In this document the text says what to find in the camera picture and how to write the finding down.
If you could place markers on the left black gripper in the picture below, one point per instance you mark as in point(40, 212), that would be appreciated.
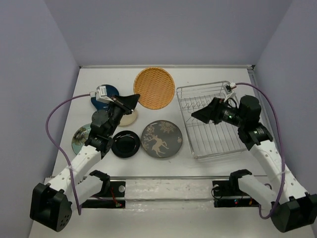
point(130, 101)

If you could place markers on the cream floral ceramic plate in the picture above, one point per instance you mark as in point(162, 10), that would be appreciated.
point(128, 119)

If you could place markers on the grey reindeer snowflake plate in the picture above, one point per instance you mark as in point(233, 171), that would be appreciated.
point(161, 139)

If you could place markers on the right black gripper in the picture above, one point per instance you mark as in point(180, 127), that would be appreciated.
point(212, 111)

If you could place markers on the light green floral plate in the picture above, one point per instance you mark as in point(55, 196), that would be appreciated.
point(79, 138)

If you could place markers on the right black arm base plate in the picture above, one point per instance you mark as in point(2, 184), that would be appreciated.
point(225, 196)

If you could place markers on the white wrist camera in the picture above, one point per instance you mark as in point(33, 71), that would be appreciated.
point(229, 87)
point(101, 94)

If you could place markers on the black round plate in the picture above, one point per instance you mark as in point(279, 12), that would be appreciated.
point(125, 144)

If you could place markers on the dark blue leaf-shaped plate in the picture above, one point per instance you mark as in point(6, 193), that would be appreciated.
point(106, 89)

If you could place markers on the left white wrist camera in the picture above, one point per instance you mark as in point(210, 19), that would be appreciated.
point(101, 94)

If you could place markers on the round woven wicker plate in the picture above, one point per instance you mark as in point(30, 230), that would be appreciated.
point(155, 86)

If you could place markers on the metal wire dish rack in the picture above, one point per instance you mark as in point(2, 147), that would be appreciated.
point(207, 138)

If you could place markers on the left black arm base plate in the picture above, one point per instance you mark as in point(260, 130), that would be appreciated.
point(113, 198)

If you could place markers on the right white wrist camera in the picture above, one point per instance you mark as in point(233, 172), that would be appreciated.
point(229, 87)

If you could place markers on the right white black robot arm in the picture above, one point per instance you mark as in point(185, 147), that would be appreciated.
point(284, 201)

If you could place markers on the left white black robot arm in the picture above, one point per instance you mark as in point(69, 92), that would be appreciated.
point(53, 203)

